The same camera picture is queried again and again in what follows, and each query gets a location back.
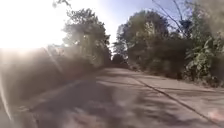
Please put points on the dry grass bank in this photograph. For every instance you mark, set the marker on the dry grass bank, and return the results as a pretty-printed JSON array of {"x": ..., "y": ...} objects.
[{"x": 36, "y": 71}]

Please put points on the trees beside road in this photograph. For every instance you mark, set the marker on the trees beside road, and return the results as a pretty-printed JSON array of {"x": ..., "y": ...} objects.
[{"x": 86, "y": 36}]

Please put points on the row of trees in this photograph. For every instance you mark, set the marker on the row of trees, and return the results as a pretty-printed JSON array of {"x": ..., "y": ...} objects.
[{"x": 166, "y": 46}]

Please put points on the grey asphalt road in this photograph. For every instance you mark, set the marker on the grey asphalt road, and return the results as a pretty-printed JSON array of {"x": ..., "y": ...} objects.
[{"x": 133, "y": 100}]

